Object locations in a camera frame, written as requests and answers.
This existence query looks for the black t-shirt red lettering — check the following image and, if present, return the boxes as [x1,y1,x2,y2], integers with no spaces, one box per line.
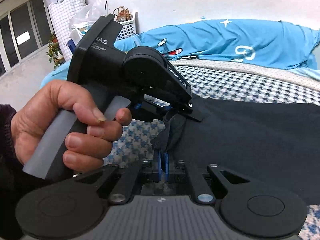
[151,96,319,205]

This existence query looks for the dark sleeve forearm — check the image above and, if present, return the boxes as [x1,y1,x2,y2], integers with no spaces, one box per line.
[0,105,46,239]

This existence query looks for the person's left hand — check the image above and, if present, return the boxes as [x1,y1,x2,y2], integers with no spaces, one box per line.
[11,80,132,179]

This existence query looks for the houndstooth blue white mattress cover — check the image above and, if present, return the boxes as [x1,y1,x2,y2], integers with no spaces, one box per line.
[106,63,319,239]

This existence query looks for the white perforated laundry basket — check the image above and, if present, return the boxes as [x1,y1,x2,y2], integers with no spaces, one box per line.
[112,7,137,41]

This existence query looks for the white plastic bag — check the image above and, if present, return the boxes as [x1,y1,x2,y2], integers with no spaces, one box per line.
[69,0,108,36]

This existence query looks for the potted green plant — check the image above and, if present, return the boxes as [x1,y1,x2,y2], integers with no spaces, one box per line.
[46,32,65,69]

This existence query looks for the blue airplane print bedsheet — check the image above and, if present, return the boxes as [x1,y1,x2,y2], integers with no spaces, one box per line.
[39,17,320,90]

